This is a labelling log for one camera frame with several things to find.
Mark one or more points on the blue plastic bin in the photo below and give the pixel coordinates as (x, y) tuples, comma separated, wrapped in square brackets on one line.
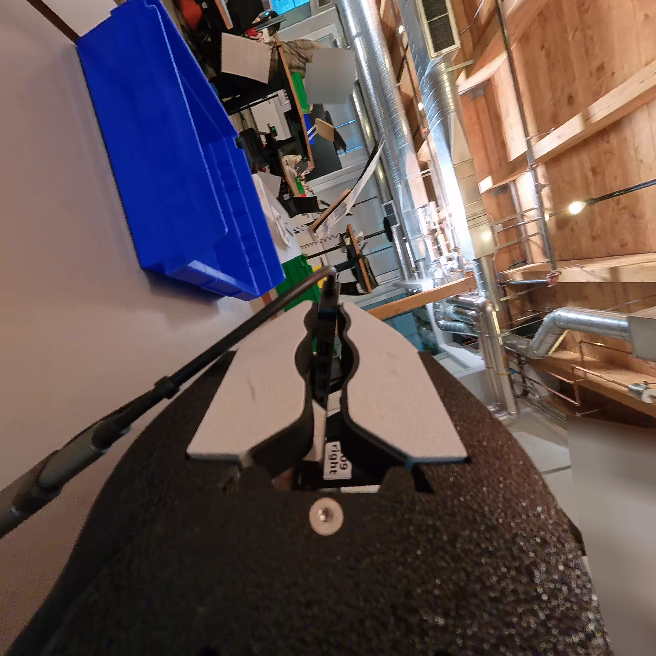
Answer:
[(169, 153)]

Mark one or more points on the green plastic bin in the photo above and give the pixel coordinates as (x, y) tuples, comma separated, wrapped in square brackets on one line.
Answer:
[(300, 279)]

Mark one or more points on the small silver duct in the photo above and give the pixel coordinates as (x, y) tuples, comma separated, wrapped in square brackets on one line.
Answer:
[(584, 325)]

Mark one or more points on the wooden beam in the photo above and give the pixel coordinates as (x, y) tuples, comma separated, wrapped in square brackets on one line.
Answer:
[(425, 297)]

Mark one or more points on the air vent grille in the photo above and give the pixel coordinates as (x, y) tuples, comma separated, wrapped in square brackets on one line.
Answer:
[(439, 25)]

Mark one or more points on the round ceiling lamp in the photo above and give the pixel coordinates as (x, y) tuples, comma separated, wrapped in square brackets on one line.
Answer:
[(576, 207)]

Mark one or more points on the silver ventilation duct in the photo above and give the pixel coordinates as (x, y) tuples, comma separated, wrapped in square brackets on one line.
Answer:
[(446, 153)]

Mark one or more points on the white desk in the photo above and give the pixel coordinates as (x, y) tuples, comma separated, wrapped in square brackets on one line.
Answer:
[(56, 256)]

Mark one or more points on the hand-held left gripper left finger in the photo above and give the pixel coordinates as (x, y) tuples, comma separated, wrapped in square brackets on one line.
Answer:
[(246, 399)]

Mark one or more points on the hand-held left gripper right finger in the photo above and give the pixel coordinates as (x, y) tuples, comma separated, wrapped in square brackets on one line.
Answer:
[(399, 405)]

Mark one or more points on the white board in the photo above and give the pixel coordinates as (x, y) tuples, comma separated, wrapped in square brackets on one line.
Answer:
[(245, 57)]

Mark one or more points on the grey USB hub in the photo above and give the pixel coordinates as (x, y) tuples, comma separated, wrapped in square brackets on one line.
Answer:
[(325, 328)]

